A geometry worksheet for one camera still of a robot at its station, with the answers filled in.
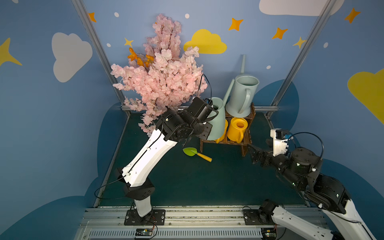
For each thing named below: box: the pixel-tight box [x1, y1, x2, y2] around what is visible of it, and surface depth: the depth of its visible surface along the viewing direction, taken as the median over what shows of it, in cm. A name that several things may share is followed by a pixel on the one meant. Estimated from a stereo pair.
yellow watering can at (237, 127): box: [227, 117, 249, 144], surface depth 83 cm
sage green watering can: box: [207, 78, 235, 141], surface depth 67 cm
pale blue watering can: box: [225, 54, 260, 118], surface depth 73 cm
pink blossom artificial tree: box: [111, 14, 208, 136], surface depth 71 cm
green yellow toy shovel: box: [182, 147, 213, 163], surface depth 100 cm
